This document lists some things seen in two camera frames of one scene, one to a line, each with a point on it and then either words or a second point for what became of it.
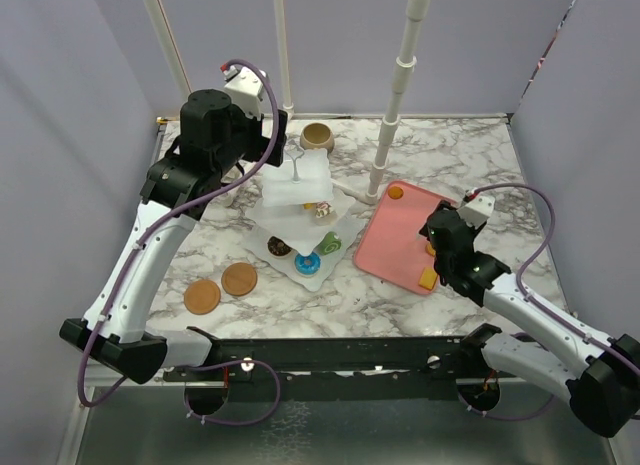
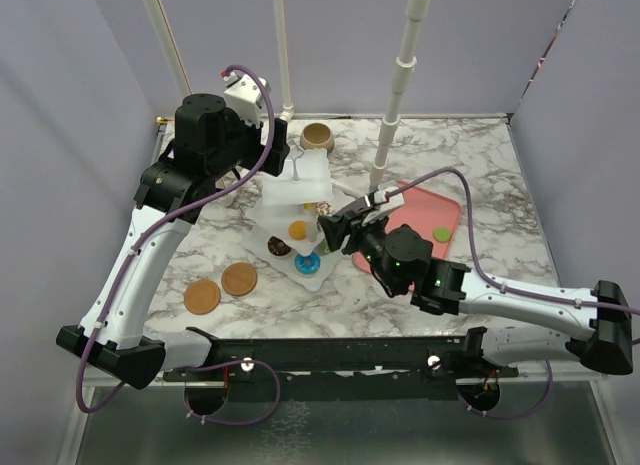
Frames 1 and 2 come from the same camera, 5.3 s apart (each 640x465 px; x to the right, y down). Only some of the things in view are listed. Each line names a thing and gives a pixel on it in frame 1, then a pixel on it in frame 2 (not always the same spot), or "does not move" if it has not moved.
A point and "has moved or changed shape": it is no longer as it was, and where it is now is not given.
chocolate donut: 277,247 does not move
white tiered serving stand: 301,232 does not move
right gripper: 446,205 to 353,221
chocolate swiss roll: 322,209 does not move
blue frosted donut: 308,264 does not move
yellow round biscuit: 430,250 has moved or changed shape
